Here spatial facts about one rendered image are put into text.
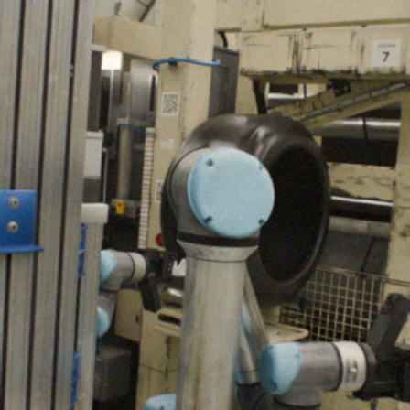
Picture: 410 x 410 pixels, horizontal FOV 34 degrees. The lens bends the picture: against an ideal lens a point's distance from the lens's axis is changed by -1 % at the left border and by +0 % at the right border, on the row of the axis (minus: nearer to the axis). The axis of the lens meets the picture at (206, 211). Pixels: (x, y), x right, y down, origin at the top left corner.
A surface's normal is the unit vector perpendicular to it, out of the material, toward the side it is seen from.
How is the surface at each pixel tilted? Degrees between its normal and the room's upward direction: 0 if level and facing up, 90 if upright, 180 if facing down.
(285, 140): 80
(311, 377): 90
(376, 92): 90
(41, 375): 90
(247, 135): 44
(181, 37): 90
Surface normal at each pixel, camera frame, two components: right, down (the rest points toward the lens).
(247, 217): 0.29, -0.08
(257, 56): -0.60, 0.02
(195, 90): 0.79, 0.11
